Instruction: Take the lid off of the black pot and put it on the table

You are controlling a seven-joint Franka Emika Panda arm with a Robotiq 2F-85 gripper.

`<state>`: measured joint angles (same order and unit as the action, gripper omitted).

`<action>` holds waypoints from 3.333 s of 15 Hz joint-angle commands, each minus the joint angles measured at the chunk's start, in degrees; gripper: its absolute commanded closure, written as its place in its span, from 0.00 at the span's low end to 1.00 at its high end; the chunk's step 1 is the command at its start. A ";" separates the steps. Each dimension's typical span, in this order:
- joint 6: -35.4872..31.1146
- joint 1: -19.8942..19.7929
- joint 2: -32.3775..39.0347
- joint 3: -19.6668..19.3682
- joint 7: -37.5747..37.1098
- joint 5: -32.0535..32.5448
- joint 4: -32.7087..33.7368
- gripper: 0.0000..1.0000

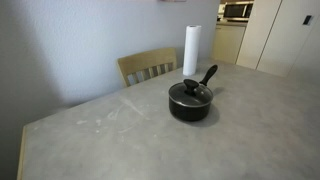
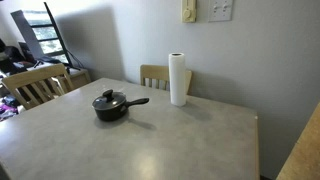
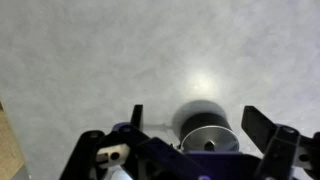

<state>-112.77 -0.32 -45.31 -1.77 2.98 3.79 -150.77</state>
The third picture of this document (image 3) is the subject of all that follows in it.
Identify white paper towel roll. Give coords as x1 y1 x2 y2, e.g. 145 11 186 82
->
172 99 240 153

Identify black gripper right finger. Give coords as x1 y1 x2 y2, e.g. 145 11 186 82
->
240 105 320 180

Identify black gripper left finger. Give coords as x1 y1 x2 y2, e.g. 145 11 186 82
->
59 104 201 180

